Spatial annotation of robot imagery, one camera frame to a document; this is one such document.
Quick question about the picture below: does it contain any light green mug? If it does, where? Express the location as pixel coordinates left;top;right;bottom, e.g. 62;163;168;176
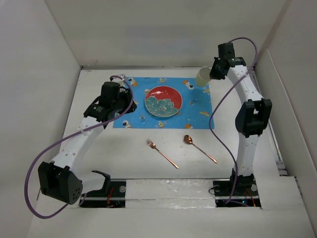
195;66;211;87

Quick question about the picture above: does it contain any red teal floral plate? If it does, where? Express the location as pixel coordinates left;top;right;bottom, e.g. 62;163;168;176
145;86;183;118

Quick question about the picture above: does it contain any rose gold fork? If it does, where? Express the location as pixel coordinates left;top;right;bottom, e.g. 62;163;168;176
146;139;179;169

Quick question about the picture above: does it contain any blue space print cloth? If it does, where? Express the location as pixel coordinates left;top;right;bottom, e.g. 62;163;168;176
113;77;214;129

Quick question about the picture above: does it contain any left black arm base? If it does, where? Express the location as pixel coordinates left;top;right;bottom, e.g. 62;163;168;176
79;179;126;208

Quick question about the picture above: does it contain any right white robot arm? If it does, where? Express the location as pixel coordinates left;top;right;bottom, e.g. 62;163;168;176
210;42;272;195

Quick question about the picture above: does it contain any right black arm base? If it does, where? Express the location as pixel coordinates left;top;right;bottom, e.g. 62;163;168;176
209;171;261;208

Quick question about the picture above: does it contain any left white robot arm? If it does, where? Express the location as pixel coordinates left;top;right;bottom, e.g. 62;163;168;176
38;79;137;205

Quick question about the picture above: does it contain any rose gold spoon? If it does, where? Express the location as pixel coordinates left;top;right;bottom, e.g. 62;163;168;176
184;135;218;164

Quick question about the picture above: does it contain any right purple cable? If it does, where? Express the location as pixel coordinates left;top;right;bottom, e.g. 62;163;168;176
209;37;259;207

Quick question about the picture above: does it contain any purple cable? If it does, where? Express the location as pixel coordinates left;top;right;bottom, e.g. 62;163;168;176
24;75;133;219
209;37;259;207

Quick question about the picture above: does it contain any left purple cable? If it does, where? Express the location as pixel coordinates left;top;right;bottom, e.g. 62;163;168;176
24;75;133;219

